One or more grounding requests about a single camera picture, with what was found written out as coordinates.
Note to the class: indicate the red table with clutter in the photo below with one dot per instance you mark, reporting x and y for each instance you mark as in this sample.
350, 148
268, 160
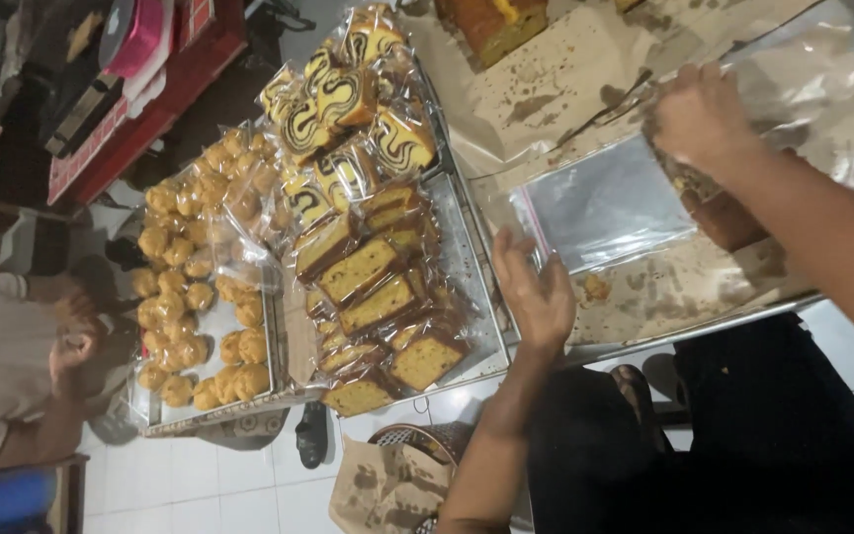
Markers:
153, 111

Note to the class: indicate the woven waste basket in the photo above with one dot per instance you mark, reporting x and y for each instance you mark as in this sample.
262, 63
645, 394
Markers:
427, 441

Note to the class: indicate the large metal tray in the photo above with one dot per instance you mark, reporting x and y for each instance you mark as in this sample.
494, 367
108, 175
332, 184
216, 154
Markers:
694, 326

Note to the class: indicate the stained brown baking paper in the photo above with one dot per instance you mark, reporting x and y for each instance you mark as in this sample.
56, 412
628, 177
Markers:
545, 89

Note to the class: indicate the person's left fingers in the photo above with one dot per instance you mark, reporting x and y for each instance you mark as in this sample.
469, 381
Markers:
510, 248

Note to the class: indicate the pile of wrapped marble cake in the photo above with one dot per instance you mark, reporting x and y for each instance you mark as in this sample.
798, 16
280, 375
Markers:
345, 111

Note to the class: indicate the brown cake slice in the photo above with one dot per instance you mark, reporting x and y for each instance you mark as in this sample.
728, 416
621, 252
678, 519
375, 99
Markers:
727, 219

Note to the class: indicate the metal tray with cake slices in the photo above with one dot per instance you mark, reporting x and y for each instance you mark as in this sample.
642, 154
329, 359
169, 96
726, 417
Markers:
464, 245

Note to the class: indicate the black sandal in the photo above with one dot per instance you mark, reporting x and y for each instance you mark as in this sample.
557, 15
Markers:
312, 434

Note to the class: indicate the person's foot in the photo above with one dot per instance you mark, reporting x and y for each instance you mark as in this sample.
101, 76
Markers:
634, 400

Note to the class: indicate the orange loaf cake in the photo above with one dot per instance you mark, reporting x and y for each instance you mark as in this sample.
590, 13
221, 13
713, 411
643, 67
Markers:
497, 26

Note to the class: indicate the pile of wrapped fruit cake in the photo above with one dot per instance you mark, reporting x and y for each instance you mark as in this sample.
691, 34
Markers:
379, 297

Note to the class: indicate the person's left hand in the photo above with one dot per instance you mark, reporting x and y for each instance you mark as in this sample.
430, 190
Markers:
538, 304

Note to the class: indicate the clear bag with red strip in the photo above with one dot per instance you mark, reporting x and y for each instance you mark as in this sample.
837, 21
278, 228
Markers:
605, 204

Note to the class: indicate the small yellow cake crumb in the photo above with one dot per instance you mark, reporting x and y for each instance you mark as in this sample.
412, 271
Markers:
596, 288

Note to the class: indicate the person's right fingers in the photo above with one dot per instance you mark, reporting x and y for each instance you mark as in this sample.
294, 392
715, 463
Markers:
686, 78

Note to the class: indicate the large clear plastic sheet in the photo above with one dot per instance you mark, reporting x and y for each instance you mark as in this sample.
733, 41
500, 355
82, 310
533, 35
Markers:
798, 81

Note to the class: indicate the pink plastic container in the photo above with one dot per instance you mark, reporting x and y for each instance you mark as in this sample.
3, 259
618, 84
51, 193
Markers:
138, 37

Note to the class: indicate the person's black trousers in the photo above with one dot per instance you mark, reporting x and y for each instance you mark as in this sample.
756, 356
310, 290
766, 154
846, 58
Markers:
753, 445

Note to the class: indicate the crumpled brown paper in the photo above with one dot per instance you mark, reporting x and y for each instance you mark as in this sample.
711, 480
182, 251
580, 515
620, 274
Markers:
386, 489

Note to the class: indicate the heap of wrapped cream puffs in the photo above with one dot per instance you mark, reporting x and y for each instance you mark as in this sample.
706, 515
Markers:
190, 274

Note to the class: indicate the blue seat on wooden frame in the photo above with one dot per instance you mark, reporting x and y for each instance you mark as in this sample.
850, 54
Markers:
4, 497

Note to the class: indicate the person's right hand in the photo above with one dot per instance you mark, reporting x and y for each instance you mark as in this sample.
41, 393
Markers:
697, 122

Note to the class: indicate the metal tray with cream puffs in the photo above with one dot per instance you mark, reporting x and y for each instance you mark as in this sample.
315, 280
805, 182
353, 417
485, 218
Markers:
212, 326

